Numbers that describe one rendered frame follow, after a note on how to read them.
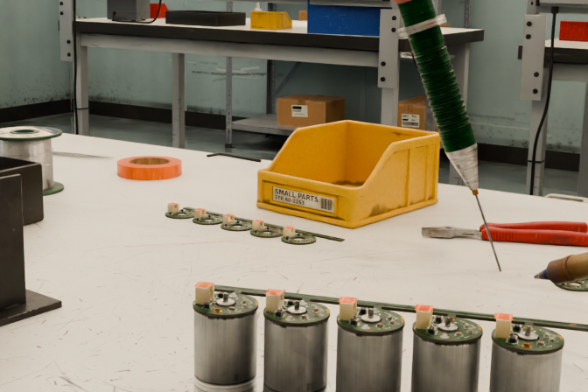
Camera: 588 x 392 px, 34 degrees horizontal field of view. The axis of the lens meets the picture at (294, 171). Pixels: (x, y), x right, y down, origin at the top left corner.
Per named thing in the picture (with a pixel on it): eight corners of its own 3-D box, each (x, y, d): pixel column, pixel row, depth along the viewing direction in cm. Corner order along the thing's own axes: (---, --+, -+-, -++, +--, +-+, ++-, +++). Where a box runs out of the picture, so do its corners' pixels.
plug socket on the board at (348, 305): (359, 322, 35) (360, 304, 35) (336, 319, 35) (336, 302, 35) (363, 315, 36) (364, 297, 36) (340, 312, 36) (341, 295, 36)
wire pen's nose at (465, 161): (459, 189, 33) (445, 148, 33) (490, 180, 33) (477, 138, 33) (457, 197, 32) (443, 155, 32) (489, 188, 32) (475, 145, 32)
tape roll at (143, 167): (119, 167, 93) (119, 155, 92) (182, 167, 93) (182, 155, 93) (114, 180, 87) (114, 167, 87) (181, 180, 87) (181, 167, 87)
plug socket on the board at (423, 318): (436, 331, 34) (437, 312, 34) (412, 328, 35) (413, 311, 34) (439, 323, 35) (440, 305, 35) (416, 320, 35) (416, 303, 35)
